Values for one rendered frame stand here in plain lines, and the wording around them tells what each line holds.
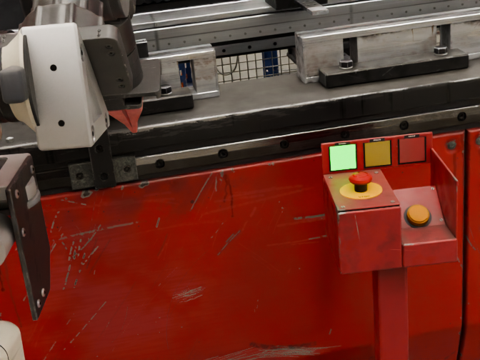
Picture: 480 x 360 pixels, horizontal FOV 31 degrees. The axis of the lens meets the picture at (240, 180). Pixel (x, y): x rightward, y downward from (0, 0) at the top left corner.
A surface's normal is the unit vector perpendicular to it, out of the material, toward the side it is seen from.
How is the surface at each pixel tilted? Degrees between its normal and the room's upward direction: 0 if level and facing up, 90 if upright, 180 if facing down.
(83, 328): 90
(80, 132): 82
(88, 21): 56
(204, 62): 90
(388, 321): 90
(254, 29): 90
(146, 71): 27
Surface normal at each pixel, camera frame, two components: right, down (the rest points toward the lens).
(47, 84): -0.02, 0.25
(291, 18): 0.19, 0.36
